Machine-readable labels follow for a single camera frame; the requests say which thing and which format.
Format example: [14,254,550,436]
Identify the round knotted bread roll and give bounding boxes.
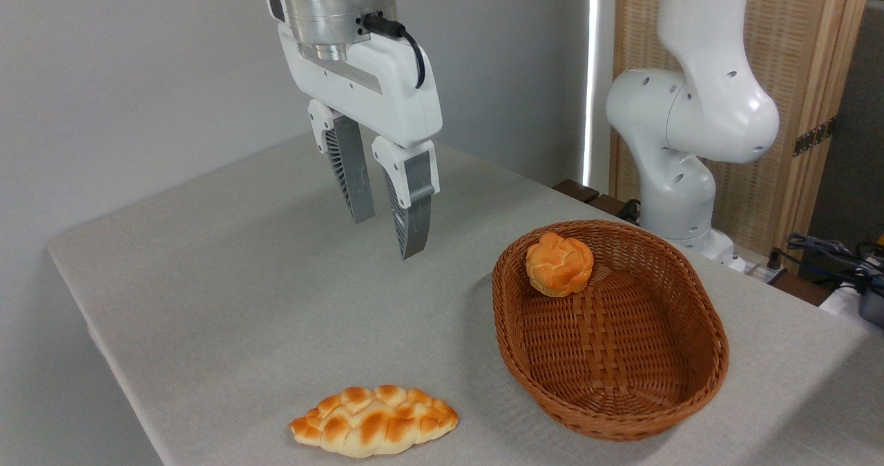
[525,231,595,298]

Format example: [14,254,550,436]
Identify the long braided bread loaf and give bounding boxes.
[289,385,460,458]

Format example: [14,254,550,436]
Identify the wooden woven folding screen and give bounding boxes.
[611,0,875,273]

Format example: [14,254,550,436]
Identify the blue and black cable bundle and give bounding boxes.
[786,233,884,284]

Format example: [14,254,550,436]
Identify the brown oval wicker basket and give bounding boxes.
[492,220,731,443]

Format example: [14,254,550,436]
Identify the brass screen hinge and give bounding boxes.
[793,117,838,157]

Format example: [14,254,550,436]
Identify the dark brown wooden bench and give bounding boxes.
[552,179,644,224]

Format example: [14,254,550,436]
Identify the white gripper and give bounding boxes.
[278,21,443,261]

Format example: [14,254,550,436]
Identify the grey tablecloth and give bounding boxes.
[47,135,884,466]

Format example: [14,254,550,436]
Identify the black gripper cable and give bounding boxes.
[362,13,427,90]

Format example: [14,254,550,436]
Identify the grey box device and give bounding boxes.
[858,285,884,329]

